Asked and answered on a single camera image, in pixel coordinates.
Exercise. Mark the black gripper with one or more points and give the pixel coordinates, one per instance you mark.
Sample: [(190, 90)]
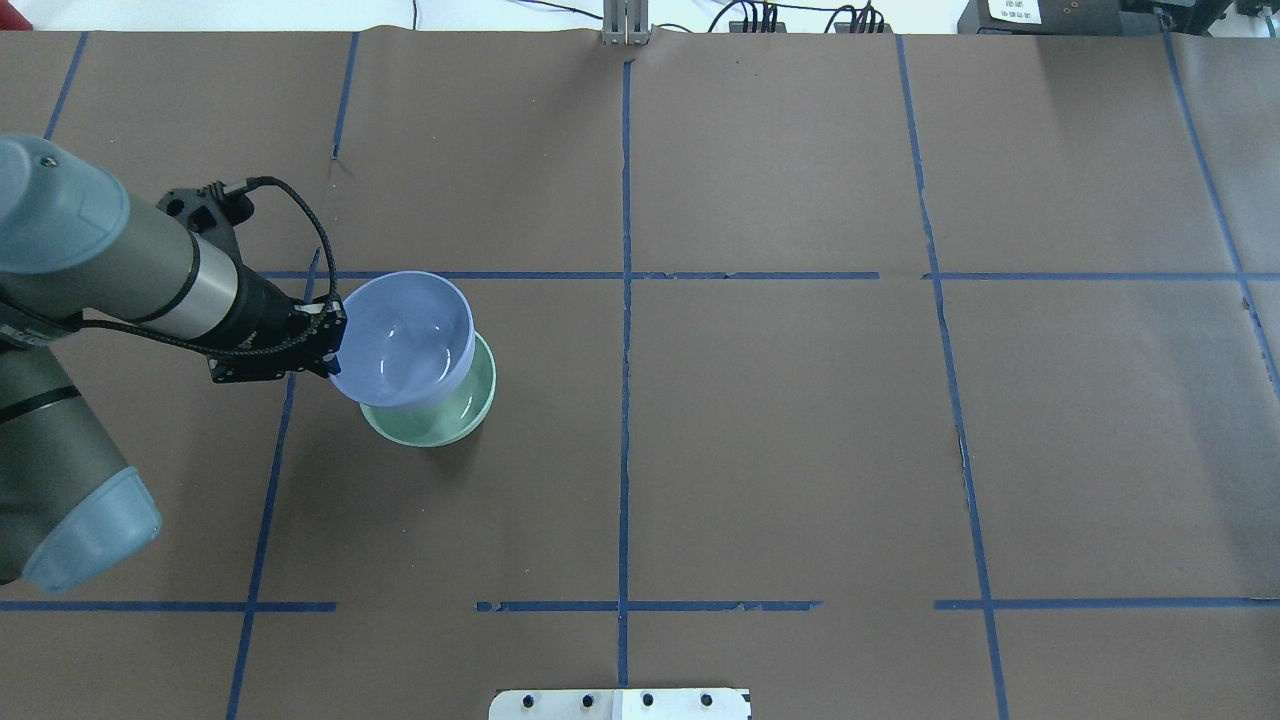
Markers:
[(262, 310)]

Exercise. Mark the blue plastic bowl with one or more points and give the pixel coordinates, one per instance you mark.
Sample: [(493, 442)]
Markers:
[(409, 340)]

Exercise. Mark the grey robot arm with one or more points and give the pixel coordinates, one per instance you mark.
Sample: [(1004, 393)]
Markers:
[(80, 251)]

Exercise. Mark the green plastic bowl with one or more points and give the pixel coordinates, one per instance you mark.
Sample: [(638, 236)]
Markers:
[(453, 418)]

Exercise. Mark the black power strip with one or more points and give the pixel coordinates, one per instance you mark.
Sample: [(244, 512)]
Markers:
[(842, 25)]

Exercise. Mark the black device with label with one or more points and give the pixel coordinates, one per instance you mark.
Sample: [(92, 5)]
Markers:
[(1050, 18)]

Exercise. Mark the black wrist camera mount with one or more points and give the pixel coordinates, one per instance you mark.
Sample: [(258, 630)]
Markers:
[(213, 212)]

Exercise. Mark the grey aluminium post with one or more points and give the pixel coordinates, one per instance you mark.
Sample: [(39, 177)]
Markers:
[(626, 23)]

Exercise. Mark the white metal bracket plate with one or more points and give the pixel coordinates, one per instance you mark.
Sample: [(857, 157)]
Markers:
[(623, 703)]

